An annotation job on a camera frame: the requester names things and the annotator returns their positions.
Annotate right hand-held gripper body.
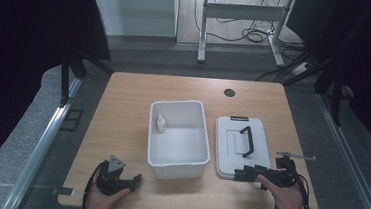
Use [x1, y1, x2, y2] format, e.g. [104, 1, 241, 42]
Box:
[255, 149, 318, 193]

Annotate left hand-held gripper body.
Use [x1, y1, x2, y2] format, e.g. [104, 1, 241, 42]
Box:
[94, 153, 137, 199]

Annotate white lid with black handle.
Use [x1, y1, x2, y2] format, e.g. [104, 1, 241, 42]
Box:
[210, 113, 276, 184]

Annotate person's left hand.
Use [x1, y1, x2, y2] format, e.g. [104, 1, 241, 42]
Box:
[83, 183, 132, 209]

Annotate person's right hand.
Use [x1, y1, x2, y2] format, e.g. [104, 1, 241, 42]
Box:
[254, 173, 310, 209]

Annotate white plastic storage box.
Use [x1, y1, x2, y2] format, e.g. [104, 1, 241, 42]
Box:
[144, 96, 216, 184]

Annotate small white bottle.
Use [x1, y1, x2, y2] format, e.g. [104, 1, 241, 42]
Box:
[155, 113, 169, 134]

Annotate black round table grommet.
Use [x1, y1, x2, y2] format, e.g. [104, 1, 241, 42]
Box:
[222, 87, 237, 98]

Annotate black metal stand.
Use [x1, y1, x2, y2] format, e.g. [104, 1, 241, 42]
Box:
[57, 49, 116, 111]
[278, 50, 359, 129]

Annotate white power strip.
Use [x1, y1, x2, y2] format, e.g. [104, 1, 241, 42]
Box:
[290, 61, 311, 78]

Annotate white cabinet panel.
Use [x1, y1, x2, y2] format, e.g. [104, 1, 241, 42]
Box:
[88, 0, 180, 42]

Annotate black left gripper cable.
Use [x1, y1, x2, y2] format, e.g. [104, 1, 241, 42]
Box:
[80, 159, 107, 209]

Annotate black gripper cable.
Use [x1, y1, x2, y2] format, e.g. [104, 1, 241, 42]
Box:
[274, 163, 314, 209]
[80, 159, 107, 209]

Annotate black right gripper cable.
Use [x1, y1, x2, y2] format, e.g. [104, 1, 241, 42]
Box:
[274, 163, 314, 209]

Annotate black rectangular floor frame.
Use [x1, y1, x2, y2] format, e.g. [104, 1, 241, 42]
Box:
[59, 107, 85, 133]

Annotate aluminium rail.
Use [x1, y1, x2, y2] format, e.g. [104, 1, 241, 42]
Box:
[2, 72, 83, 209]
[307, 93, 371, 209]

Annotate black floor cables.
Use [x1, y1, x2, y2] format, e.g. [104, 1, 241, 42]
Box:
[187, 0, 313, 86]

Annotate white metal desk frame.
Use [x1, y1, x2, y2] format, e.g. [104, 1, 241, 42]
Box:
[196, 0, 298, 72]

